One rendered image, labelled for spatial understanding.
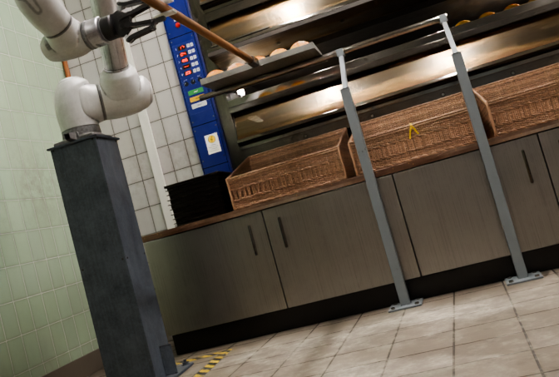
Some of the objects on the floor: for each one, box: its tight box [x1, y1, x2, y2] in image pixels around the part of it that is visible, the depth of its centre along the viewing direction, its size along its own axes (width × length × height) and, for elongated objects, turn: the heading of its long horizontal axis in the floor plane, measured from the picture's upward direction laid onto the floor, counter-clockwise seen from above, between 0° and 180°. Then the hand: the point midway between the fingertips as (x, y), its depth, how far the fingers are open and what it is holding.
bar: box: [199, 13, 544, 313], centre depth 291 cm, size 31×127×118 cm, turn 2°
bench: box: [141, 119, 559, 355], centre depth 305 cm, size 56×242×58 cm, turn 2°
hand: (163, 8), depth 200 cm, fingers closed on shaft, 3 cm apart
